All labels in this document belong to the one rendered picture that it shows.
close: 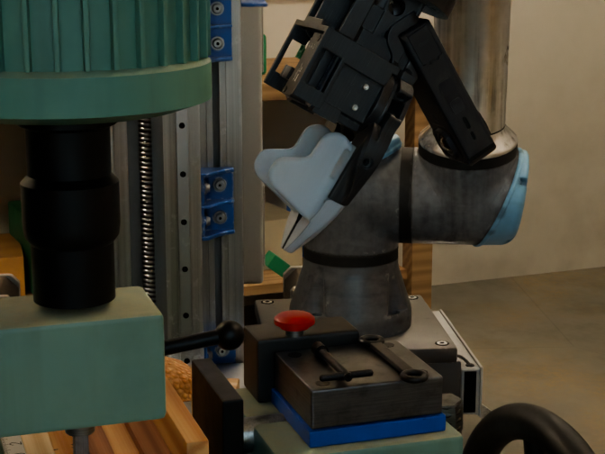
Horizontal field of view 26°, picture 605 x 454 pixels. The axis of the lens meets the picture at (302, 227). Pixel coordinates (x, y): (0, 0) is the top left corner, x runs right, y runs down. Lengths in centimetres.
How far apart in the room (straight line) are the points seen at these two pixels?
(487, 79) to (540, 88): 338
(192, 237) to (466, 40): 43
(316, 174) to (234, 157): 79
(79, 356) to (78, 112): 17
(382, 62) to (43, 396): 32
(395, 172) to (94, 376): 78
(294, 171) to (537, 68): 395
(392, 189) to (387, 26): 62
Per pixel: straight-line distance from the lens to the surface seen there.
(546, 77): 487
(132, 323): 81
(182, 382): 115
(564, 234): 503
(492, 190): 153
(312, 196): 92
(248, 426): 93
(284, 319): 95
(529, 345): 418
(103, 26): 73
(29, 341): 80
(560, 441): 95
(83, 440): 86
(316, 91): 89
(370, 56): 90
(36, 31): 72
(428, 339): 157
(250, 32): 193
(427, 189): 153
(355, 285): 155
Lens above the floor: 131
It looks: 13 degrees down
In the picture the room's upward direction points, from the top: straight up
